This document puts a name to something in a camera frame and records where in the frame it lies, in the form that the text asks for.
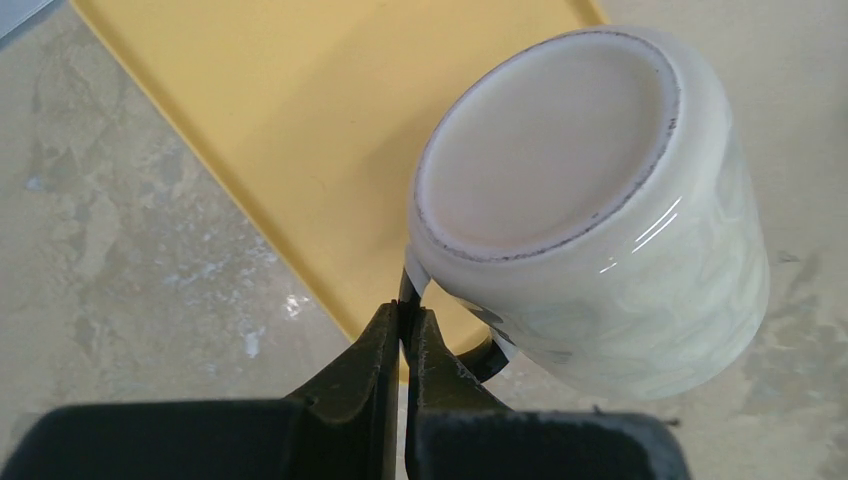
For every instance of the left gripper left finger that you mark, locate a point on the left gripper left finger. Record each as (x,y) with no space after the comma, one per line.
(340,424)

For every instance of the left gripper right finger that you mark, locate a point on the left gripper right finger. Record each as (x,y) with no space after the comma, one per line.
(457,429)

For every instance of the cream white mug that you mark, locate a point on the cream white mug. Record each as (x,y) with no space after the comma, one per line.
(588,199)

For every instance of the yellow plastic tray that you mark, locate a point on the yellow plastic tray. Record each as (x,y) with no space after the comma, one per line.
(313,114)

